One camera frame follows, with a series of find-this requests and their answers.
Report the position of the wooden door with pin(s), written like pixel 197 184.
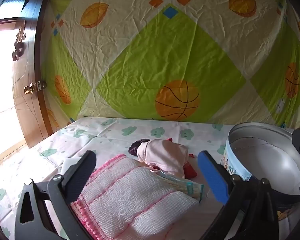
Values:
pixel 22 120

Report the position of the tissue packet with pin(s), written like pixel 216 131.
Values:
pixel 190 187

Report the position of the pale pink cloth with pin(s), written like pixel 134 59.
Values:
pixel 162 157

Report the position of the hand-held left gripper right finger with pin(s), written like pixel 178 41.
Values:
pixel 213 177

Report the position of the round metal tin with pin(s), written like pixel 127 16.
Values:
pixel 265 160

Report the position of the cloud print bed sheet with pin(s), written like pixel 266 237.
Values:
pixel 110 135

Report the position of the basketball print hanging sheet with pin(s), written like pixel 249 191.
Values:
pixel 165 55

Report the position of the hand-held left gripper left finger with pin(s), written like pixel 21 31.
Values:
pixel 83 172

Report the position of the pink-edged white gauze towel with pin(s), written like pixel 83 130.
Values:
pixel 130 195

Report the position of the dark hair scrunchie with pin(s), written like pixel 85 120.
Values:
pixel 136 147

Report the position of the brass door knob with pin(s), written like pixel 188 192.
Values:
pixel 28 89

